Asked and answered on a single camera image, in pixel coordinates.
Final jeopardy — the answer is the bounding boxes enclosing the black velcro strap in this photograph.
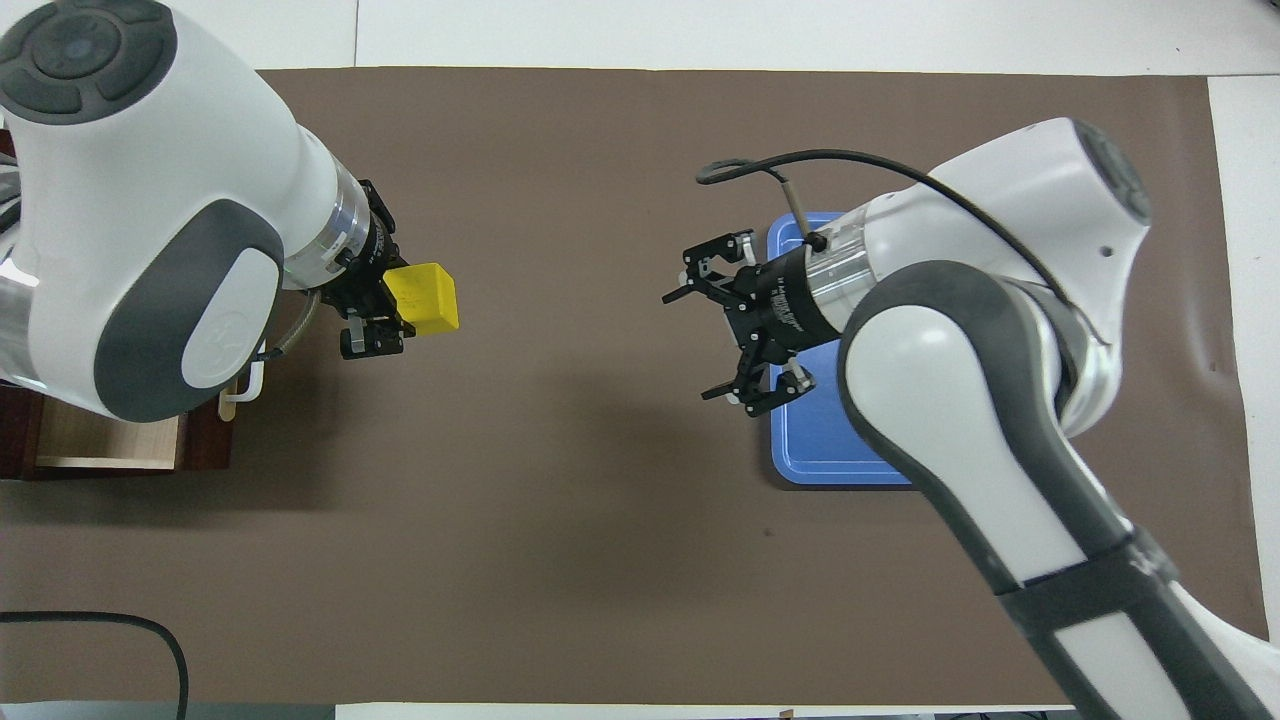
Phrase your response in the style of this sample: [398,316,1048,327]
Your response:
[995,525,1183,643]

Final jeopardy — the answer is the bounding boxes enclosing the blue plastic tray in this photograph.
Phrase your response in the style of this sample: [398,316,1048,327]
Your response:
[767,211,917,487]

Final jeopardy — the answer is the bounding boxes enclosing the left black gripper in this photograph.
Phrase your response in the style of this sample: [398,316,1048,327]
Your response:
[320,179,407,360]

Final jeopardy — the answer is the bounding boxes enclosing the yellow cube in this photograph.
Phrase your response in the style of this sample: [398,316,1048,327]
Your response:
[383,262,461,339]

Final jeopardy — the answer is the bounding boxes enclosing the white drawer handle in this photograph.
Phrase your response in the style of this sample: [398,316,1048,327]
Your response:
[220,358,267,404]

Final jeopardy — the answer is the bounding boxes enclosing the black hanging cable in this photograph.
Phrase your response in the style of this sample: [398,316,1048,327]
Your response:
[0,610,191,720]

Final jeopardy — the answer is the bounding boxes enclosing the left arm black gripper cable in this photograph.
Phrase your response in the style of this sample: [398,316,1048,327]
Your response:
[258,290,323,363]

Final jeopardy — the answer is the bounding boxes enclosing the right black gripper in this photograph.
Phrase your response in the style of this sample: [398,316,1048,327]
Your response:
[661,229,850,419]

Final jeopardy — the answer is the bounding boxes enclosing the brown table mat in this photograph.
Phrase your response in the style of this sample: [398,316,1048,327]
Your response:
[5,67,1276,706]

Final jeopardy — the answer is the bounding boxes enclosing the dark wooden cabinet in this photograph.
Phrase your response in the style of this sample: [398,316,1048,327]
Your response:
[0,385,236,482]

